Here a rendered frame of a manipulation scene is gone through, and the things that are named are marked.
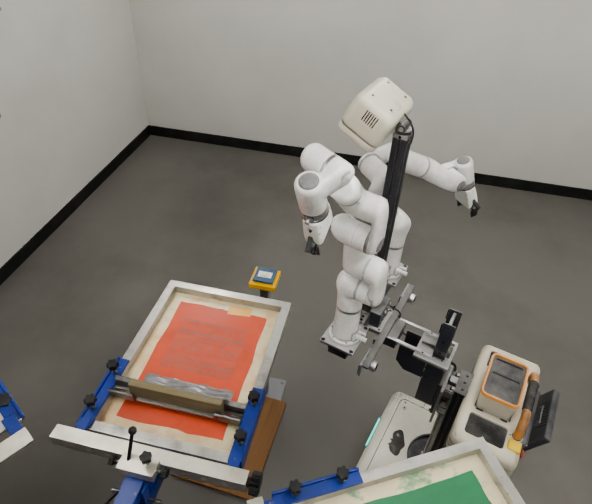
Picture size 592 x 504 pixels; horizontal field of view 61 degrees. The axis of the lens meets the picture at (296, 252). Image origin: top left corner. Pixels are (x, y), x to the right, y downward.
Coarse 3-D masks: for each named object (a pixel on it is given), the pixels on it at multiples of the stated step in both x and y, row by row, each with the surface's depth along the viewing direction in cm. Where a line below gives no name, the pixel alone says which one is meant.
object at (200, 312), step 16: (192, 304) 230; (176, 320) 222; (208, 320) 223; (160, 352) 208; (144, 368) 202; (160, 368) 202; (128, 400) 190; (128, 416) 185; (144, 416) 185; (160, 416) 185
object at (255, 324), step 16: (224, 320) 223; (240, 320) 223; (256, 320) 224; (256, 336) 217; (240, 368) 203; (208, 384) 197; (224, 384) 197; (240, 384) 198; (176, 416) 186; (192, 416) 186; (192, 432) 181; (208, 432) 181; (224, 432) 182
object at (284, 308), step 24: (168, 288) 232; (192, 288) 233; (216, 288) 233; (288, 312) 224; (144, 336) 210; (264, 360) 203; (264, 384) 194; (96, 432) 177; (120, 432) 176; (144, 432) 177; (192, 456) 172; (216, 456) 171
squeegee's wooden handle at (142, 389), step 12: (132, 384) 183; (144, 384) 183; (156, 384) 184; (144, 396) 186; (156, 396) 184; (168, 396) 182; (180, 396) 180; (192, 396) 180; (204, 396) 181; (192, 408) 183; (204, 408) 182; (216, 408) 180
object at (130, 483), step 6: (126, 480) 158; (132, 480) 158; (138, 480) 158; (144, 480) 159; (126, 486) 157; (132, 486) 157; (138, 486) 157; (120, 492) 155; (126, 492) 155; (132, 492) 156; (138, 492) 156; (120, 498) 154; (126, 498) 154; (132, 498) 154; (138, 498) 156
